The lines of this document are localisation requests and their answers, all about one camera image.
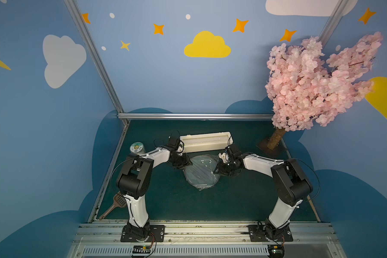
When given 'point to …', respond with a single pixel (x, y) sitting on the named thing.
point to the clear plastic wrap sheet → (200, 174)
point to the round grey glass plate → (200, 174)
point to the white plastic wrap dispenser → (206, 142)
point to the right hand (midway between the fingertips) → (217, 171)
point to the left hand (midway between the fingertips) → (191, 163)
